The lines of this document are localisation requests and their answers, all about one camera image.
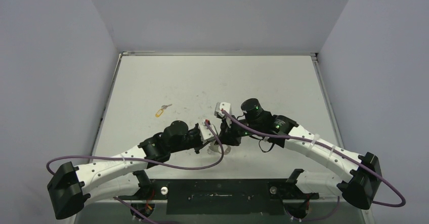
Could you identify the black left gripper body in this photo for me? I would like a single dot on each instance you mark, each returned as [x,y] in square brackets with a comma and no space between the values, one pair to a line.
[192,140]

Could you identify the silver carabiner keyring with rings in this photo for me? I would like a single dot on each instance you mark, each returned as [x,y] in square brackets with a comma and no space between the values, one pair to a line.
[214,147]

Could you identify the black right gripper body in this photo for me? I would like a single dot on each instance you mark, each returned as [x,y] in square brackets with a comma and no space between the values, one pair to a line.
[226,128]

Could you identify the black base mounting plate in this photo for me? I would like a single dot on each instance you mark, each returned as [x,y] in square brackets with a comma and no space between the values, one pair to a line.
[224,196]

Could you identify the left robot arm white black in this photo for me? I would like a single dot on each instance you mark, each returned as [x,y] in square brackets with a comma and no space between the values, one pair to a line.
[72,187]

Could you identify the silver key with ring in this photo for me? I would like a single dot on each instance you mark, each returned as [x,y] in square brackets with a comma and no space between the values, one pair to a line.
[163,107]

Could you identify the yellow key tag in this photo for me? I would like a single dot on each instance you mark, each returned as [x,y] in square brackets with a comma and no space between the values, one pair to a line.
[159,112]

